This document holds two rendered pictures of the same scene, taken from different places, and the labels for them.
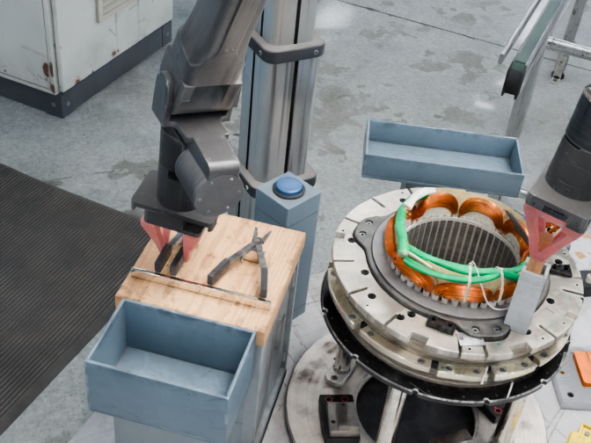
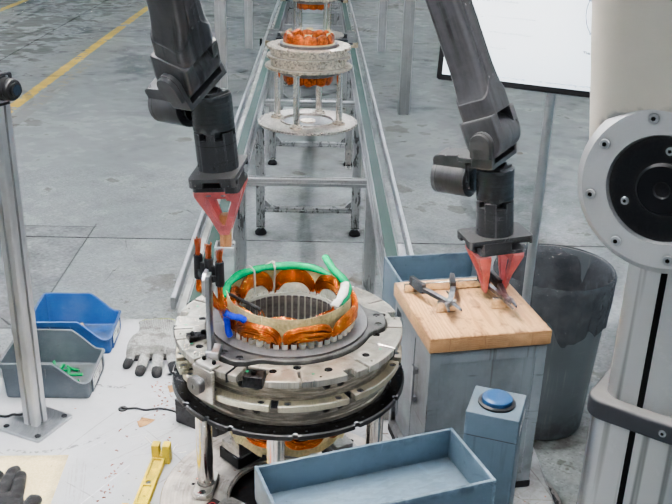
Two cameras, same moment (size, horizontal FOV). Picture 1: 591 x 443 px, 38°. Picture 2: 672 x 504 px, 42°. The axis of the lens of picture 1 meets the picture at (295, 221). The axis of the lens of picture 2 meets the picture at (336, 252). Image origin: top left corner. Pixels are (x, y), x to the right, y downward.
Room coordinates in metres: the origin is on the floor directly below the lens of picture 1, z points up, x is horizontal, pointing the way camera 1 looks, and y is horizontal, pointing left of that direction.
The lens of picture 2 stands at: (1.90, -0.58, 1.67)
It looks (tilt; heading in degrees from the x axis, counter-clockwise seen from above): 23 degrees down; 157
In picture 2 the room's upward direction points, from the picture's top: 2 degrees clockwise
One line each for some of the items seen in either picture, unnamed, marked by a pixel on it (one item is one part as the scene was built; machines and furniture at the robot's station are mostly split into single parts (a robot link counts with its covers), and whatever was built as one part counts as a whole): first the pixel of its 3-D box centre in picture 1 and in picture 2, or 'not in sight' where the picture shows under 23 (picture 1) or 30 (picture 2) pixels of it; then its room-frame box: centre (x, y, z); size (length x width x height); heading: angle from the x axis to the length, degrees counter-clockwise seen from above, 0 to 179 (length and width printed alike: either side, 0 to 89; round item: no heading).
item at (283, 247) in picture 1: (215, 268); (468, 311); (0.83, 0.10, 1.05); 0.20 x 0.19 x 0.02; 170
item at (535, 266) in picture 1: (538, 256); (225, 233); (0.74, -0.27, 1.20); 0.02 x 0.02 x 0.06
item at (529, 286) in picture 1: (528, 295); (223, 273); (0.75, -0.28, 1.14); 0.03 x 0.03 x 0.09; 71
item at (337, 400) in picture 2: not in sight; (313, 402); (0.99, -0.23, 1.06); 0.09 x 0.04 x 0.01; 71
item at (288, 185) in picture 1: (288, 185); (497, 398); (1.04, 0.02, 1.04); 0.04 x 0.04 x 0.01
